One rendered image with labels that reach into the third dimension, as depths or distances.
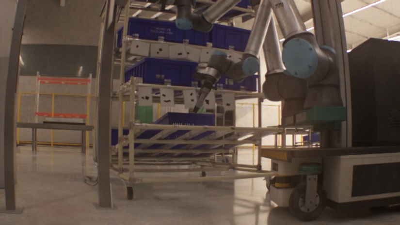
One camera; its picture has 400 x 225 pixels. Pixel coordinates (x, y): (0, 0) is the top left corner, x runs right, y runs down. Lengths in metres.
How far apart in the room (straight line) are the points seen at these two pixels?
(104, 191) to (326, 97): 1.19
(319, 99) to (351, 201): 0.47
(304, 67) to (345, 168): 0.47
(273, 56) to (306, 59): 0.81
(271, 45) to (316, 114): 0.80
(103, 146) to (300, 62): 1.07
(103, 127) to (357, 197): 1.30
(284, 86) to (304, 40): 0.69
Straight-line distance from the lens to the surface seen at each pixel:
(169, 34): 2.54
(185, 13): 1.89
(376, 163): 1.55
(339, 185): 1.48
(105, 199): 1.86
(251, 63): 1.85
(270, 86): 2.10
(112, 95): 2.72
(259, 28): 1.96
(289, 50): 1.37
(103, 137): 1.84
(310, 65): 1.33
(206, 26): 1.98
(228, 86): 2.48
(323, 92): 1.49
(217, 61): 1.92
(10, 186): 1.65
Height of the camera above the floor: 0.36
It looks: 5 degrees up
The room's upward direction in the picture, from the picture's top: straight up
